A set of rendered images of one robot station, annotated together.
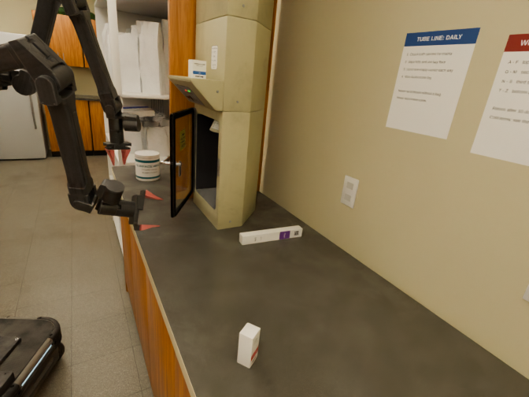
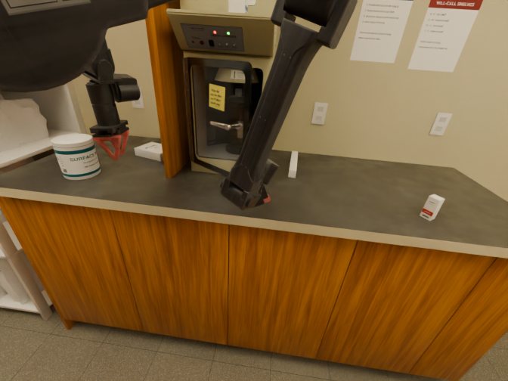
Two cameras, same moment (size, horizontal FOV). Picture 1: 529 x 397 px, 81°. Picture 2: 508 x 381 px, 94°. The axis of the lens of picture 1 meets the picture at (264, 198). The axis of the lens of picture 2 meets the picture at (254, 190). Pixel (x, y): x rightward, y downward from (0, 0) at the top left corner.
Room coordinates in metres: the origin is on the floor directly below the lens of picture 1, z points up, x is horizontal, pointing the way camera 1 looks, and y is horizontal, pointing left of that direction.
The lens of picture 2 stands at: (0.60, 0.95, 1.40)
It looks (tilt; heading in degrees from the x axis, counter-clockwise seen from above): 29 degrees down; 306
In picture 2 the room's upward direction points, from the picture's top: 4 degrees clockwise
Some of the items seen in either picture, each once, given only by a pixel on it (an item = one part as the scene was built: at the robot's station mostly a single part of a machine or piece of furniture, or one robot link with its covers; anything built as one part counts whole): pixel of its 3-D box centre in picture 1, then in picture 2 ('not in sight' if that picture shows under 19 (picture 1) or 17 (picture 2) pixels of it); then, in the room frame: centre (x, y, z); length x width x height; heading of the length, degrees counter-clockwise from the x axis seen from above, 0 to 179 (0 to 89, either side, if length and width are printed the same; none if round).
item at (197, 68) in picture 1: (197, 69); (238, 3); (1.20, 0.29, 1.54); 0.05 x 0.05 x 0.06; 32
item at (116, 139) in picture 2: (116, 154); (113, 143); (1.33, 0.67, 1.16); 0.07 x 0.07 x 0.09; 44
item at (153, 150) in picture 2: not in sight; (156, 150); (1.68, 0.35, 0.96); 0.16 x 0.12 x 0.04; 16
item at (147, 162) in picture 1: (147, 165); (77, 156); (1.69, 0.68, 1.01); 0.13 x 0.13 x 0.15
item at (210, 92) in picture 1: (193, 91); (224, 34); (1.24, 0.31, 1.46); 0.32 x 0.12 x 0.10; 32
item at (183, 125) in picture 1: (183, 159); (215, 122); (1.24, 0.35, 1.19); 0.30 x 0.01 x 0.40; 0
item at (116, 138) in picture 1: (116, 138); (107, 116); (1.34, 0.67, 1.23); 0.10 x 0.07 x 0.07; 134
